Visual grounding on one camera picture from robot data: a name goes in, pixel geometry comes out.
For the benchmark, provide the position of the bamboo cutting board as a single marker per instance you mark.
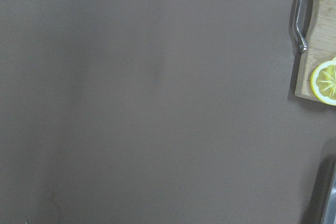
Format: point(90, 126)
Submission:
point(317, 45)

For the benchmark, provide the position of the lemon slice near handle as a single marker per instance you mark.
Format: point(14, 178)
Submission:
point(323, 82)

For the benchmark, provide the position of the grey digital kitchen scale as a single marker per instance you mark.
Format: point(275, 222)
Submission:
point(326, 186)

